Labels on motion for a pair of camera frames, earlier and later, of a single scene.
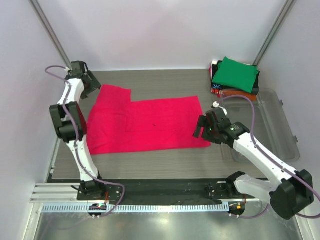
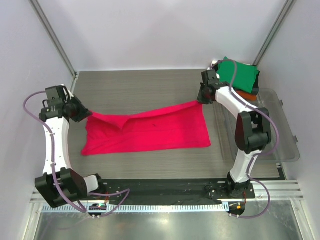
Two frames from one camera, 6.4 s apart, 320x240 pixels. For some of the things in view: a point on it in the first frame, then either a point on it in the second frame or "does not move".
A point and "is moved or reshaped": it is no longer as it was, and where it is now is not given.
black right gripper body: x=209 y=132 -> x=211 y=100
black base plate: x=158 y=190 does not move
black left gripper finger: x=86 y=92 -> x=78 y=110
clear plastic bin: x=266 y=120 does not move
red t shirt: x=116 y=125 is moved or reshaped
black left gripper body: x=87 y=86 -> x=68 y=101
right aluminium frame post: x=274 y=29 does not move
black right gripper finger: x=201 y=122 -> x=203 y=97
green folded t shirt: x=236 y=74 does not move
